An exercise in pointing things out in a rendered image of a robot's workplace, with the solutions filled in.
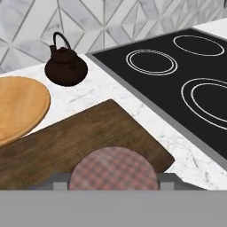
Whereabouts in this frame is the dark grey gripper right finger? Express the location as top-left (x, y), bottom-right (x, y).
top-left (157, 172), bottom-right (206, 192)

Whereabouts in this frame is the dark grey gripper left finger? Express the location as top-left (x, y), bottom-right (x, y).
top-left (27, 172), bottom-right (71, 192)

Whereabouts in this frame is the jam jar with plaid lid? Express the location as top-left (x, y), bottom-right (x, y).
top-left (67, 146), bottom-right (161, 192)

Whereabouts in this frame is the dark wooden cutting board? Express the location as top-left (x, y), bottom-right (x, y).
top-left (0, 98), bottom-right (176, 192)

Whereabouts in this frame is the round light wooden board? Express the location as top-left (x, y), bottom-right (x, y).
top-left (0, 75), bottom-right (51, 148)

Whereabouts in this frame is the dark brown kettle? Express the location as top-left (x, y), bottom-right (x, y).
top-left (43, 31), bottom-right (89, 88)

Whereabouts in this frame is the black hob with grey frame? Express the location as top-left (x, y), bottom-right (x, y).
top-left (85, 27), bottom-right (227, 171)

